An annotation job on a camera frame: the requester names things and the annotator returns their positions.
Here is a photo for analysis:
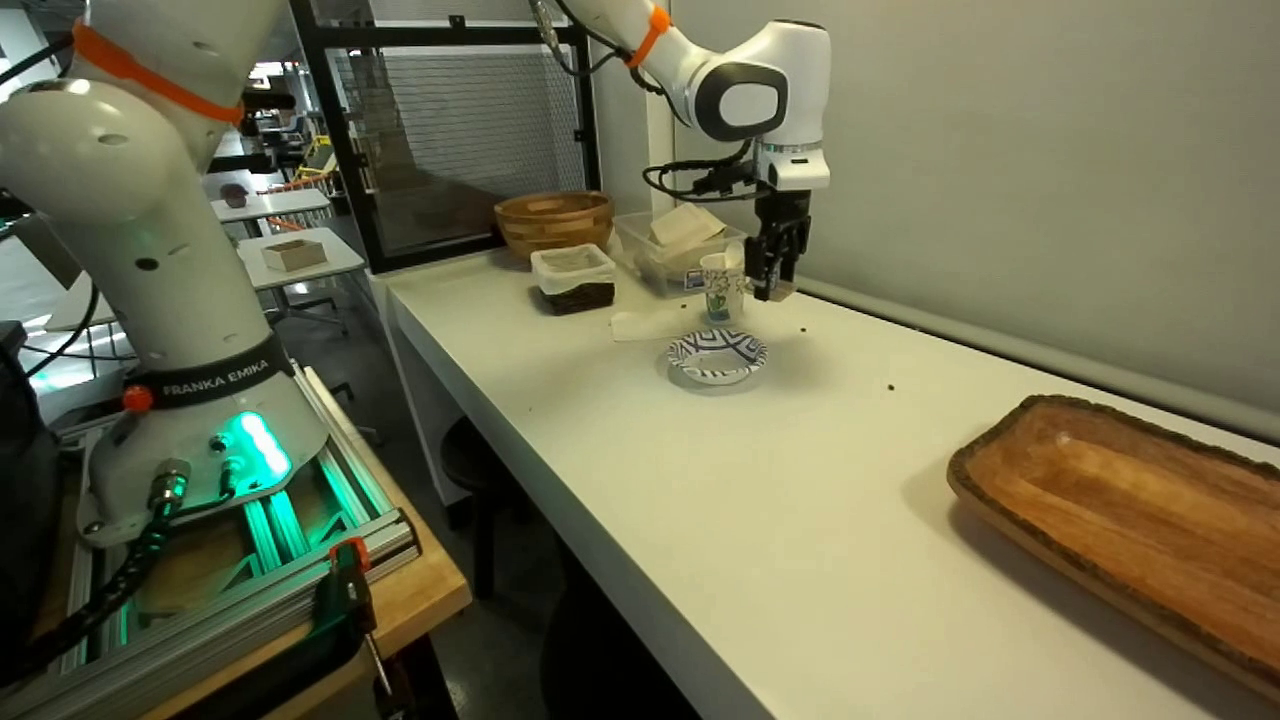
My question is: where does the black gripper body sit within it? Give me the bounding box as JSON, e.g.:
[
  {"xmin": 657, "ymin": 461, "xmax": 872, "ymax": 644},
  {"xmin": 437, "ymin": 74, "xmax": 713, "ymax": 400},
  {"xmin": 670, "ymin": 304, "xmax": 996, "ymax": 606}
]
[{"xmin": 751, "ymin": 183, "xmax": 817, "ymax": 254}]

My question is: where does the wooden bowl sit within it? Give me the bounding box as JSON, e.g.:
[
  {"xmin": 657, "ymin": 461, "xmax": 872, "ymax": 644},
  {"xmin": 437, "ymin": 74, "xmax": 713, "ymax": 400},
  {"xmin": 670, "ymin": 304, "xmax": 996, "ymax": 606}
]
[{"xmin": 490, "ymin": 188, "xmax": 617, "ymax": 267}]

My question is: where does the clear plastic container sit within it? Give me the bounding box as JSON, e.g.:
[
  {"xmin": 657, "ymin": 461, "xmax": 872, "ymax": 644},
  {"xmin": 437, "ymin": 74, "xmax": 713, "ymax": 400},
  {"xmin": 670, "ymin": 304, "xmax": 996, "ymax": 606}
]
[{"xmin": 609, "ymin": 201, "xmax": 751, "ymax": 299}]

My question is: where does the black framed mesh panel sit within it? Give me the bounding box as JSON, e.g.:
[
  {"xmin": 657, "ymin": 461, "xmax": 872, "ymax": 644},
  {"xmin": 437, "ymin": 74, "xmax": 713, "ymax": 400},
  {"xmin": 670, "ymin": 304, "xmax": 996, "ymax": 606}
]
[{"xmin": 286, "ymin": 0, "xmax": 603, "ymax": 277}]

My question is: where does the large wooden tray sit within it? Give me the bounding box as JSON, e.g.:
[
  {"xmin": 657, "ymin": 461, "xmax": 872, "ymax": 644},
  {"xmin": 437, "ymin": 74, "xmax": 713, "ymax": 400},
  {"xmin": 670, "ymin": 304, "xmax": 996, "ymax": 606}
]
[{"xmin": 942, "ymin": 392, "xmax": 1280, "ymax": 704}]

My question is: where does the small white side table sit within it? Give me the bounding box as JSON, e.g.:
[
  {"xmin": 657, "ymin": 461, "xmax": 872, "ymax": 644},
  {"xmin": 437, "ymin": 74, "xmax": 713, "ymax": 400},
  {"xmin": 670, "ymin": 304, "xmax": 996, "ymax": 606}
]
[{"xmin": 234, "ymin": 226, "xmax": 368, "ymax": 292}]

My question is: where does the wooden base board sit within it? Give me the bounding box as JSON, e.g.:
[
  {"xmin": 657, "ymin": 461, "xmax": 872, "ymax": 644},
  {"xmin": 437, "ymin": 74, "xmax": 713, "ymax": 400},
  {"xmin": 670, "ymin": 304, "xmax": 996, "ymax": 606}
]
[{"xmin": 130, "ymin": 438, "xmax": 474, "ymax": 720}]

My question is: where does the white background table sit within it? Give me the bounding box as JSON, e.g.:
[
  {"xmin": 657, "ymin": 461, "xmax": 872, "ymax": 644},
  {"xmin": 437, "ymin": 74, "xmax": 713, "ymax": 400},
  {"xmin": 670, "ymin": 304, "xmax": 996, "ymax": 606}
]
[{"xmin": 211, "ymin": 183, "xmax": 334, "ymax": 228}]

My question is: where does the orange black clamp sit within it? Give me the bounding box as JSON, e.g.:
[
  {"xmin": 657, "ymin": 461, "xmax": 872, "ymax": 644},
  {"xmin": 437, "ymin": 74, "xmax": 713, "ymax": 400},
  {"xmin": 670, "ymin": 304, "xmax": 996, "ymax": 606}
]
[{"xmin": 308, "ymin": 535, "xmax": 404, "ymax": 720}]

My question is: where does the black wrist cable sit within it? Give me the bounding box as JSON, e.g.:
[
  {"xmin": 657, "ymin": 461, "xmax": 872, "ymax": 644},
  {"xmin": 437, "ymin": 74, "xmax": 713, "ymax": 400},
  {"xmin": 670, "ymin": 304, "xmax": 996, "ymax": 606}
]
[{"xmin": 638, "ymin": 148, "xmax": 767, "ymax": 210}]

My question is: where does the aluminium mounting frame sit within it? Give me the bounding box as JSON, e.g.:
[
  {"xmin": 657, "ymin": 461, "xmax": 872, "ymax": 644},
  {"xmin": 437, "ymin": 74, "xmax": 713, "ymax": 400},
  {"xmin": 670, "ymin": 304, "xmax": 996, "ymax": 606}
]
[{"xmin": 0, "ymin": 359, "xmax": 422, "ymax": 720}]

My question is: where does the black base cable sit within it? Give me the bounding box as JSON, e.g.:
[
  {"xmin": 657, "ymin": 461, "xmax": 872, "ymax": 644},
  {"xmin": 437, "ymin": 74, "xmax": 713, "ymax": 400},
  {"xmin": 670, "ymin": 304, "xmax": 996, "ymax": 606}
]
[{"xmin": 0, "ymin": 458, "xmax": 195, "ymax": 685}]

